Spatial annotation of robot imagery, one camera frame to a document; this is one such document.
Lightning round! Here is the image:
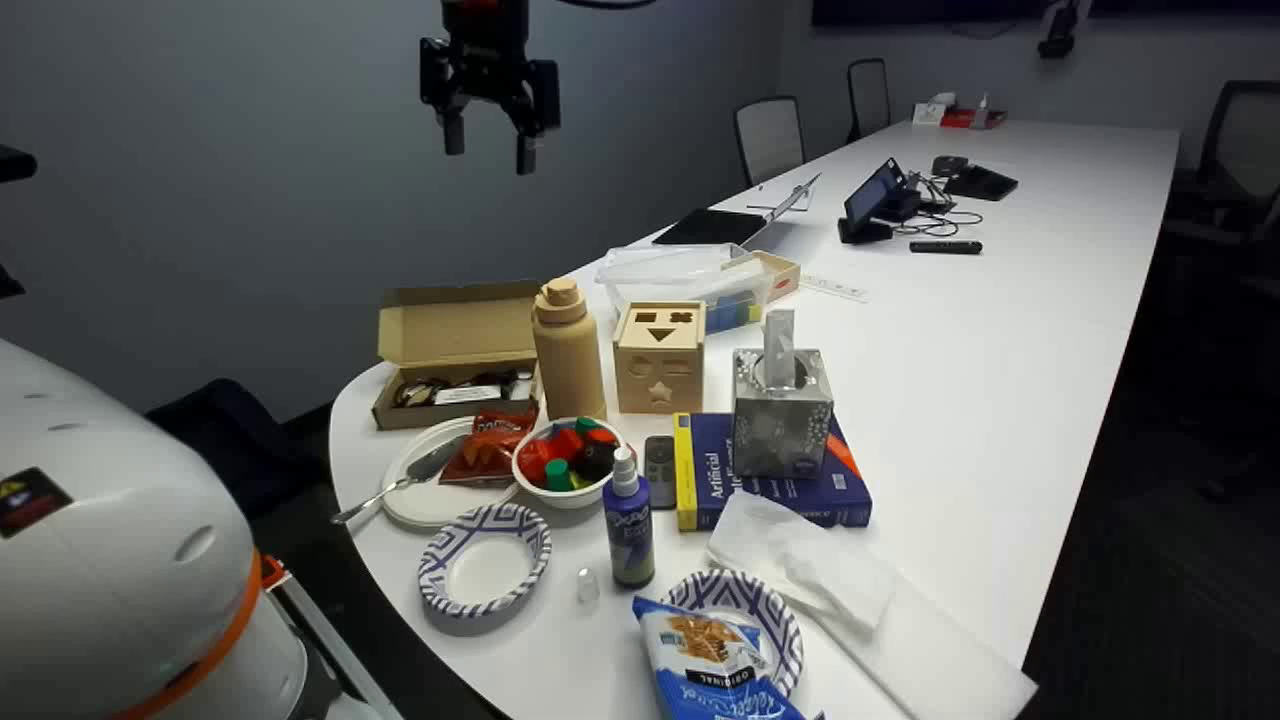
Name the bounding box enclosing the red toy block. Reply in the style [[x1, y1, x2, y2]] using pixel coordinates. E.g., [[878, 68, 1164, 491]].
[[517, 436, 554, 484]]

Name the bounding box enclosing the white bowl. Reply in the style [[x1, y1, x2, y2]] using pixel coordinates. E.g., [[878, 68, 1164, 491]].
[[507, 411, 627, 514]]

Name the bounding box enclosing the blue spray bottle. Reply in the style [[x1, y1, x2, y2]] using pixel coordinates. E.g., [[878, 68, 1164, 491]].
[[598, 442, 660, 590]]

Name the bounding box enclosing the red and white box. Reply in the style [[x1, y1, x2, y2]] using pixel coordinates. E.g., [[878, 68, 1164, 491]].
[[907, 87, 1010, 136]]

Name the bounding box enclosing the red snack packet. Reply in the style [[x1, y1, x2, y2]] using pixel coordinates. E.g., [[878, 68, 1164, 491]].
[[440, 405, 539, 491]]

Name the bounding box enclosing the black wall camera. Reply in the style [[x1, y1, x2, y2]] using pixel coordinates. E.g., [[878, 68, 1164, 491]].
[[1036, 0, 1095, 64]]

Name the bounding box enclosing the tan bottle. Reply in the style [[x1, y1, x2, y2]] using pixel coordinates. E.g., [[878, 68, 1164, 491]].
[[530, 271, 610, 424]]

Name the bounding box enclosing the grey tissue box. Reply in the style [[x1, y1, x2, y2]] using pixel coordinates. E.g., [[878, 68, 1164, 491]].
[[729, 344, 840, 480]]

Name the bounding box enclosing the black remote control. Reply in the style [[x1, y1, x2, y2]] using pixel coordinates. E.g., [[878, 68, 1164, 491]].
[[907, 235, 987, 258]]

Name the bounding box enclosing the blue book yellow spine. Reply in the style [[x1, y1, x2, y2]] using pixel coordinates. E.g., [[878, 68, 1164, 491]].
[[667, 406, 875, 536]]

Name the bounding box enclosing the open cardboard box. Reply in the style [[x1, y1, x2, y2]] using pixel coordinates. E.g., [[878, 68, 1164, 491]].
[[366, 283, 544, 430]]

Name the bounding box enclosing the blue patterned paper plate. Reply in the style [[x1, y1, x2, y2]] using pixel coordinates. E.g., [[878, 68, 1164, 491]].
[[660, 562, 810, 703], [413, 501, 554, 631]]

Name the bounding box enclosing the white tissue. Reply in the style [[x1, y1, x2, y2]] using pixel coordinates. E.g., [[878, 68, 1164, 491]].
[[754, 309, 800, 393]]

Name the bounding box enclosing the white paper sheet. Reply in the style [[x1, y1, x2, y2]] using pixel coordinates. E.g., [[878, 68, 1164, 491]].
[[797, 570, 1045, 720]]

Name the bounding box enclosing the grey mesh office chair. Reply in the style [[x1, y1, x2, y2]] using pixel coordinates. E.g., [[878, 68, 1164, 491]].
[[730, 90, 809, 189], [845, 55, 896, 142]]

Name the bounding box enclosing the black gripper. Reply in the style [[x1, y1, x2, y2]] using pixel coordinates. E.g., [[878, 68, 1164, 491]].
[[416, 0, 563, 180]]

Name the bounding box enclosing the blue snack bag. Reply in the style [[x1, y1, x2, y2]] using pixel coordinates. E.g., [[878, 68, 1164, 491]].
[[627, 590, 810, 720]]

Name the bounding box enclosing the clear plastic container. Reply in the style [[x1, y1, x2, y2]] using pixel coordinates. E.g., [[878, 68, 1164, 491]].
[[591, 238, 803, 336]]

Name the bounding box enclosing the black toy block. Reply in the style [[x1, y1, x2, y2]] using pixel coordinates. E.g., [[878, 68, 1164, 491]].
[[573, 442, 616, 488]]

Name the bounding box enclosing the white paper towel stack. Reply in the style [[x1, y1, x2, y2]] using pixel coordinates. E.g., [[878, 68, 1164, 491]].
[[704, 488, 898, 637]]

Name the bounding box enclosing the wooden shape sorter box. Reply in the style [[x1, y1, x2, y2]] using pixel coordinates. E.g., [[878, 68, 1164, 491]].
[[610, 300, 712, 414]]

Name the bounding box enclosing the black tablet on stand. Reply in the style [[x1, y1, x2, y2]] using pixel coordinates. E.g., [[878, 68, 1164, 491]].
[[834, 155, 928, 246]]

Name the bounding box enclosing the flat black tablet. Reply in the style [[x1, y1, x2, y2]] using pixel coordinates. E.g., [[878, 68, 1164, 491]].
[[650, 203, 771, 252]]

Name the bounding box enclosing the black pouch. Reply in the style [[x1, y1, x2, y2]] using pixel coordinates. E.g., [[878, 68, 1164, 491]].
[[928, 152, 1018, 203]]

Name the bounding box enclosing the black table cable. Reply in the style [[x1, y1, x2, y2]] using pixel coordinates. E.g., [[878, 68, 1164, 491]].
[[904, 194, 987, 238]]

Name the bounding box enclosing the black smartphone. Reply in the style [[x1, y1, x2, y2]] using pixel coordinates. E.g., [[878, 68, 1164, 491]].
[[638, 430, 678, 514]]

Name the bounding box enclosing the black office chair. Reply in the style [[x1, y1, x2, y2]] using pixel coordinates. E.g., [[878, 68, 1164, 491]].
[[1166, 74, 1280, 292]]

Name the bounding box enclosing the plain white plate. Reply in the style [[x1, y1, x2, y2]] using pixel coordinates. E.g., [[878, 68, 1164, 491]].
[[381, 411, 517, 536]]

